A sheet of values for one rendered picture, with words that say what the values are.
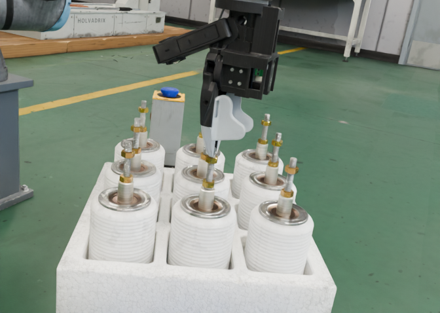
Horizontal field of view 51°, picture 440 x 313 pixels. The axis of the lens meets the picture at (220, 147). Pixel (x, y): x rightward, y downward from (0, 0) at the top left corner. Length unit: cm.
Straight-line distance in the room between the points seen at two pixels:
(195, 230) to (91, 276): 15
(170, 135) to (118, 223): 42
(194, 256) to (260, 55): 30
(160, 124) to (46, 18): 35
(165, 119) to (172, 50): 42
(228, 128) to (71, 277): 29
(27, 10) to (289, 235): 76
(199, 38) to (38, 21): 61
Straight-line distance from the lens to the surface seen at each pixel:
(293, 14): 579
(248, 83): 58
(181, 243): 68
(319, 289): 70
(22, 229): 113
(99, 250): 69
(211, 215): 66
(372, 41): 561
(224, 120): 62
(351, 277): 109
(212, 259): 69
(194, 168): 82
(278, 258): 69
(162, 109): 103
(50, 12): 115
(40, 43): 319
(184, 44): 62
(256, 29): 59
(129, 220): 66
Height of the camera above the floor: 56
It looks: 19 degrees down
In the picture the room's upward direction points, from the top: 8 degrees clockwise
